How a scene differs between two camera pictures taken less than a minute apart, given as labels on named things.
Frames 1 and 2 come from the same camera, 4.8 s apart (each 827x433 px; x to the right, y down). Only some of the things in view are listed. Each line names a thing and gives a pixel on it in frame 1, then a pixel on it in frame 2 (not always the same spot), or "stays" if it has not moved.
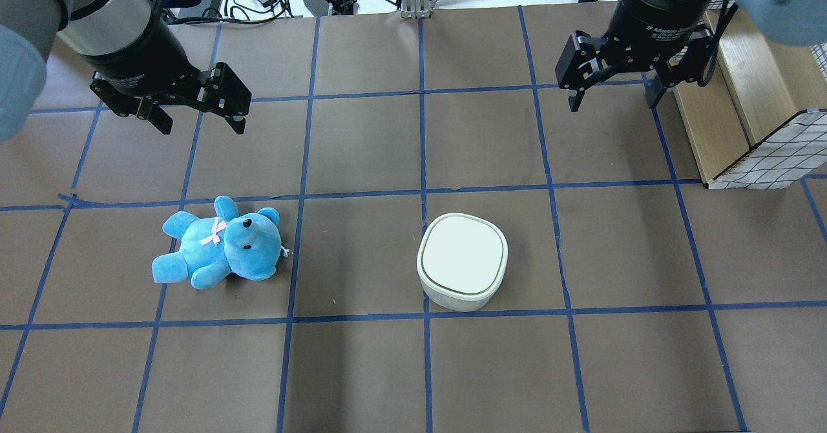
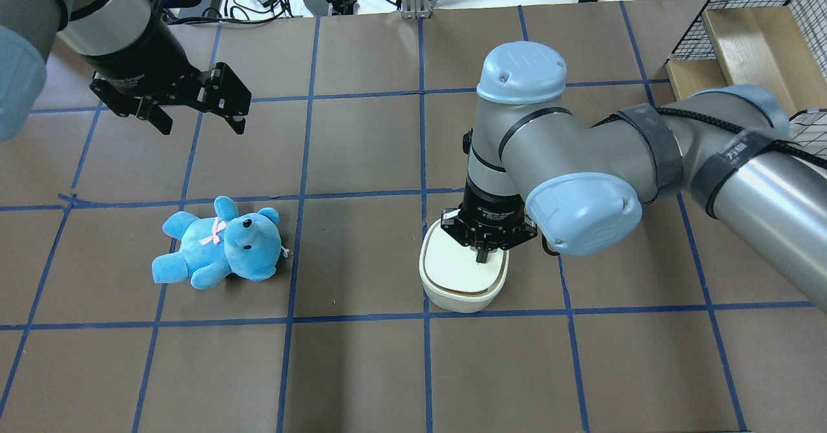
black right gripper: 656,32 -> 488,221
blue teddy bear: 247,244 stays
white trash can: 461,260 stays
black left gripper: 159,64 stays
